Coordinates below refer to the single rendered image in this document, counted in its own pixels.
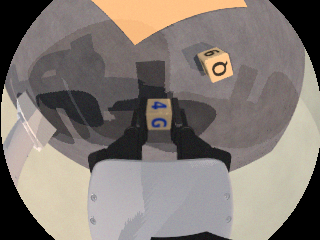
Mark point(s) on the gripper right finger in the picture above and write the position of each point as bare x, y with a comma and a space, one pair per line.
191, 146

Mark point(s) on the tan block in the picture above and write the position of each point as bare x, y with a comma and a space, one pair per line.
159, 114
216, 64

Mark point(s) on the orange flat mat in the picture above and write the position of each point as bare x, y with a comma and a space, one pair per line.
139, 19

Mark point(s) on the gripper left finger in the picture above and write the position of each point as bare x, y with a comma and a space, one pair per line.
130, 144

